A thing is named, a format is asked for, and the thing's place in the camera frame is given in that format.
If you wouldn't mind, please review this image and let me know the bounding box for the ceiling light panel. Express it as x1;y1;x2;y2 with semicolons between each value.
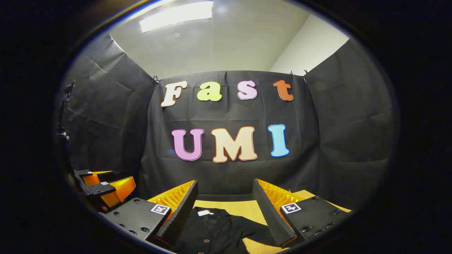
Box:
139;1;214;33

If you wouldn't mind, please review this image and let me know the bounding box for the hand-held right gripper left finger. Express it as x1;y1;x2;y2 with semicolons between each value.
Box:
101;180;199;247

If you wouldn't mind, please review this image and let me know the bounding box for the black backdrop cloth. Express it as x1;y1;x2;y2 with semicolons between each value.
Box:
56;34;399;214

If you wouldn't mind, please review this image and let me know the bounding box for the black jacket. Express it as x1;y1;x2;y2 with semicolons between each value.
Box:
171;207;283;254

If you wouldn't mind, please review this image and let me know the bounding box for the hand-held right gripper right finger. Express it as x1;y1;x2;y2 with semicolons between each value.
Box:
252;178;352;248

